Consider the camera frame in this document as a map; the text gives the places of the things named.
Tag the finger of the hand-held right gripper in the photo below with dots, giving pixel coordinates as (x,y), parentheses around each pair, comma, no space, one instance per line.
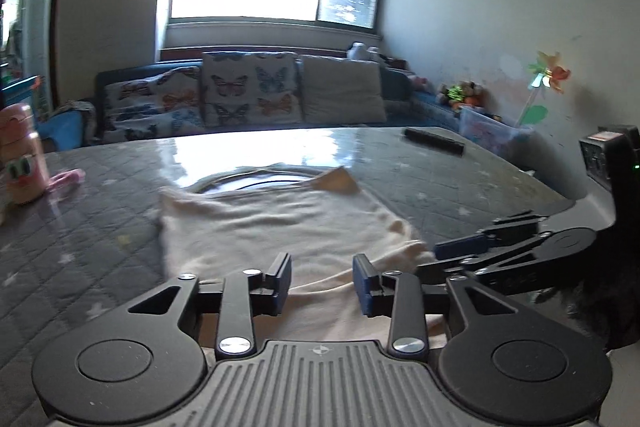
(480,264)
(457,248)

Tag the upright butterfly print cushion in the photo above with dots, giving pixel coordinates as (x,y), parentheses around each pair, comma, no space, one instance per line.
(250,89)

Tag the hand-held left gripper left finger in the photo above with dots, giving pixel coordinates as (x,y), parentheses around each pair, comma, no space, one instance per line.
(286,277)

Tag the pile of small plush toys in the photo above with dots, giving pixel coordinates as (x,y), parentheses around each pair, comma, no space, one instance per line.
(460,94)

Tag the grey pillow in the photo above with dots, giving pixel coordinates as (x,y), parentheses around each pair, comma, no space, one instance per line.
(342,89)

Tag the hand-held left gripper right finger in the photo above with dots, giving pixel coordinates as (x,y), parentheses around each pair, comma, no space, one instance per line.
(361,282)

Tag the grey plaid cloth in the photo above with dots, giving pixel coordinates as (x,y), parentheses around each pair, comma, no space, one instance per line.
(75,112)

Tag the colourful toy box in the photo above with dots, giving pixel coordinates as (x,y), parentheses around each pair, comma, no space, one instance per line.
(20,92)

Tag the round black induction cooker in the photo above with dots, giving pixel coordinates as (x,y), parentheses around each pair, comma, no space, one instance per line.
(250,182)

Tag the colourful pinwheel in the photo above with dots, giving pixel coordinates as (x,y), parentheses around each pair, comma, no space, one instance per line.
(547,74)

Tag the cream knit garment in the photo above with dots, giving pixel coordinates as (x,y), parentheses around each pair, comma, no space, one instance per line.
(280,222)

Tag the blue sofa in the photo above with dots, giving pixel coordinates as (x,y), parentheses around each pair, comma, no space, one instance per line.
(400,92)

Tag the brown door frame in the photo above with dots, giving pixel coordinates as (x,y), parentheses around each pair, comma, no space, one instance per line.
(59,7)

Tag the clear plastic storage box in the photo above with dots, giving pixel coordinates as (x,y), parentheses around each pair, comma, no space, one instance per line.
(490,132)

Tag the pink cartoon face bottle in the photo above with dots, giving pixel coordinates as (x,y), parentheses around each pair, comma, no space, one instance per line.
(22,157)

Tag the panda plush toy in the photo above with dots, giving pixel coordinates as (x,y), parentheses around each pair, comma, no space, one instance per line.
(362,52)

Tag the black remote control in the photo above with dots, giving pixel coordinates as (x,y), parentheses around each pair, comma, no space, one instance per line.
(434,141)

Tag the pink plush toy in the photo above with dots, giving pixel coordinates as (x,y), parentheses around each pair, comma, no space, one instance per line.
(419,82)

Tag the butterfly print side cushion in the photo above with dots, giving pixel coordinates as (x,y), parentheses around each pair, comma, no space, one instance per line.
(150,107)

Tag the blue chair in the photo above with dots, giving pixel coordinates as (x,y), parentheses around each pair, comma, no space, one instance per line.
(62,132)

